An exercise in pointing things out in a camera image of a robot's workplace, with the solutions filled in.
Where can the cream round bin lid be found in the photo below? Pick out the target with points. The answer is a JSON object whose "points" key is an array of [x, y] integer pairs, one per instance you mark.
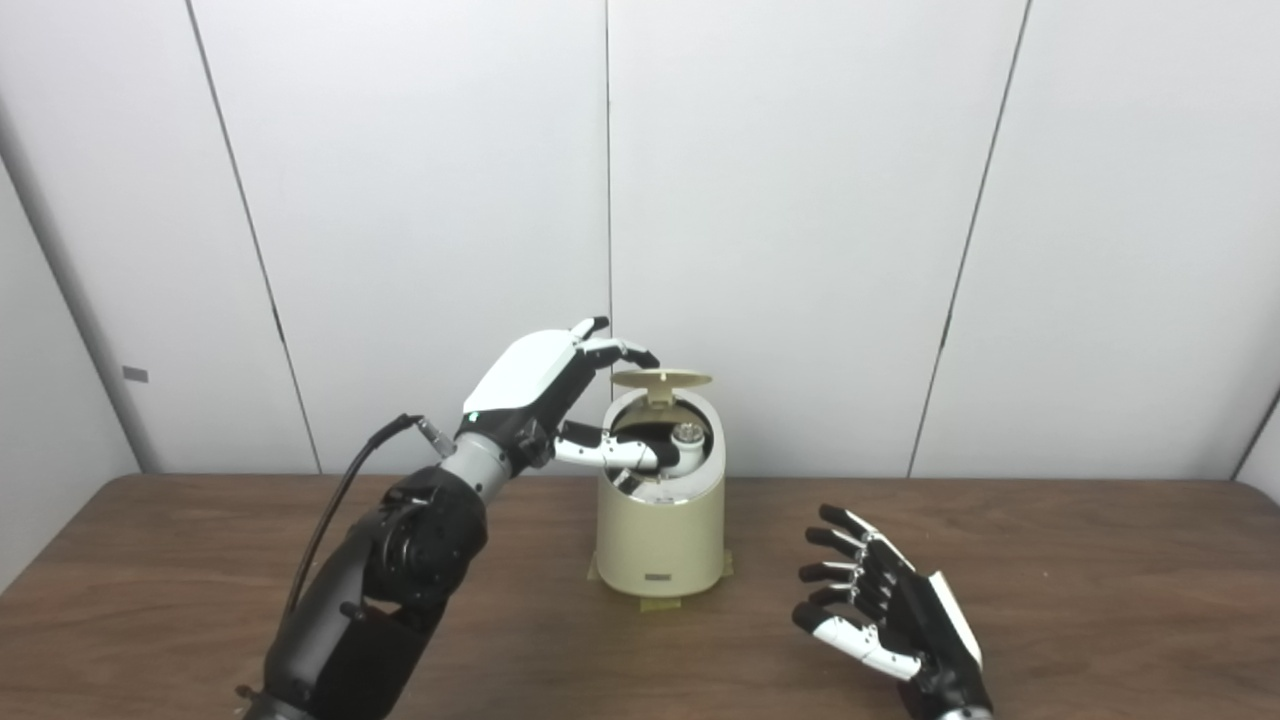
{"points": [[662, 380]]}

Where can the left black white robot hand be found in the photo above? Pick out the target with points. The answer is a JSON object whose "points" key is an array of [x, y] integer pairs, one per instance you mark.
{"points": [[525, 380]]}

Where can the small gray wall tag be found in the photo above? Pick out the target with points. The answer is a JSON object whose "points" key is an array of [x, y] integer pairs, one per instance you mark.
{"points": [[135, 374]]}

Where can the cream-colored bin body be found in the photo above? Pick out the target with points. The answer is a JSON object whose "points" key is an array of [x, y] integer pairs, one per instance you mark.
{"points": [[660, 540]]}

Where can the small white plastic bottle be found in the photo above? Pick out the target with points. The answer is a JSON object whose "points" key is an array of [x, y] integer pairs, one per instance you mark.
{"points": [[690, 448]]}

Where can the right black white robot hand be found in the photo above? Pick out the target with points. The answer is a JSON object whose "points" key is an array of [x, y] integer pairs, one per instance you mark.
{"points": [[930, 630]]}

